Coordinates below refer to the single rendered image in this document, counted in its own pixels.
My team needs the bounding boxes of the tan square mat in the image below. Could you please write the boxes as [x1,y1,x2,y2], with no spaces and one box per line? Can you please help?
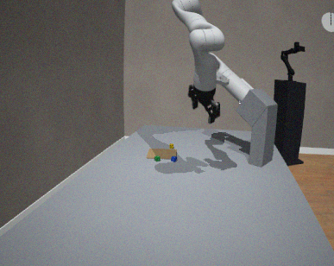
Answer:
[146,149,176,159]

